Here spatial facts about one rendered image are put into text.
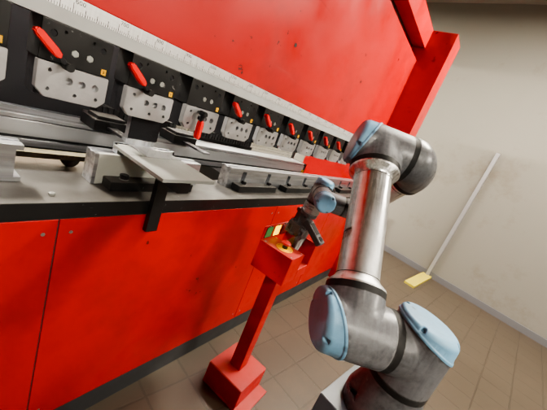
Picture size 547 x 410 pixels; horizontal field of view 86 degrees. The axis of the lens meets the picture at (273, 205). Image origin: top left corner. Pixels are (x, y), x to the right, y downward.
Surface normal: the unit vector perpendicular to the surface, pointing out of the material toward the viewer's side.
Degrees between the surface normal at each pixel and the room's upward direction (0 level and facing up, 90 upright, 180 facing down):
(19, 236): 90
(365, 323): 49
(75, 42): 90
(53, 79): 90
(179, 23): 90
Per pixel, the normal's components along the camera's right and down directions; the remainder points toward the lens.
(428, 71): -0.57, 0.03
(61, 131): 0.75, 0.44
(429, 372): -0.02, 0.29
